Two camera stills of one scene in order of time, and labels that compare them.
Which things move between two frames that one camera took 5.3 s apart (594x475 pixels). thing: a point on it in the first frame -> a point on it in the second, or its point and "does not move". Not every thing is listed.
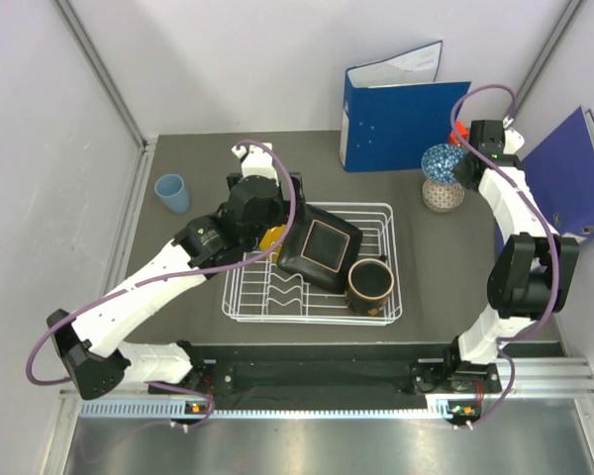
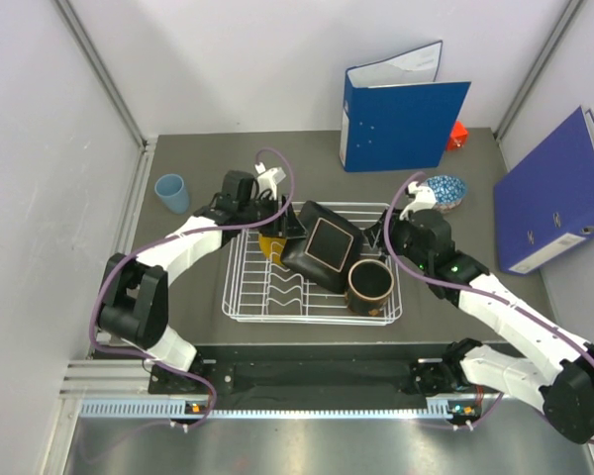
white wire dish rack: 338,265 does not move
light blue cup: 170,188 does not move
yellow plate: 270,237 does not move
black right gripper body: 459,172 -> 401,242
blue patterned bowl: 439,162 -> 449,191
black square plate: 320,248 does not move
